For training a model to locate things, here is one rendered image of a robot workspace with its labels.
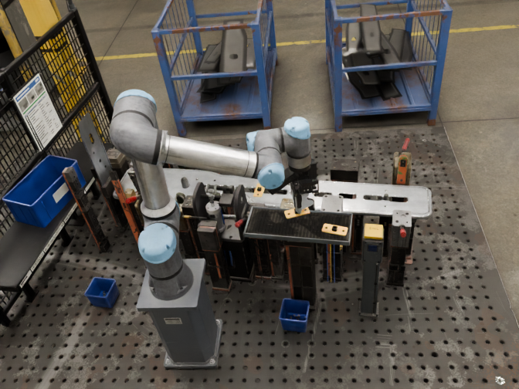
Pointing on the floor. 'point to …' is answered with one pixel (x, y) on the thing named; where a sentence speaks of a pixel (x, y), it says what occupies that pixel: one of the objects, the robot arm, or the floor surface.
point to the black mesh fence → (58, 111)
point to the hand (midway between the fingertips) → (296, 208)
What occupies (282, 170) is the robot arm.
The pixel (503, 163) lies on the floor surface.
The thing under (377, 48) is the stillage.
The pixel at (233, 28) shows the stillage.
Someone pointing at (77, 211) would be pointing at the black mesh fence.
